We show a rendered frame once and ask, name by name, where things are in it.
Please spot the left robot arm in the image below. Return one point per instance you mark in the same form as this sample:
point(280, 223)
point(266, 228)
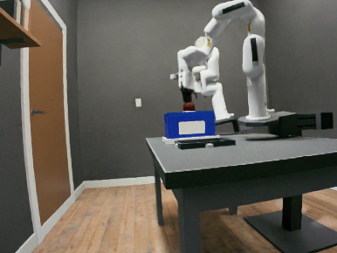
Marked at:
point(253, 52)

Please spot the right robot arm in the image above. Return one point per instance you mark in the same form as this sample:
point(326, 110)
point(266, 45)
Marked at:
point(211, 73)

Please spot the dark brown bottle with white label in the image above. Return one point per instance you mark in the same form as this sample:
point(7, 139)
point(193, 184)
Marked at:
point(189, 106)

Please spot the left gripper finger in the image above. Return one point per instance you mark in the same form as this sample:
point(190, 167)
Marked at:
point(184, 93)
point(189, 92)

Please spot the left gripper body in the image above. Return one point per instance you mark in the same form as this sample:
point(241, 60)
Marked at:
point(187, 80)

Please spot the blue box with white label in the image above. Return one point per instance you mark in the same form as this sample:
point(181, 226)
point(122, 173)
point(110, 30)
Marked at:
point(189, 124)

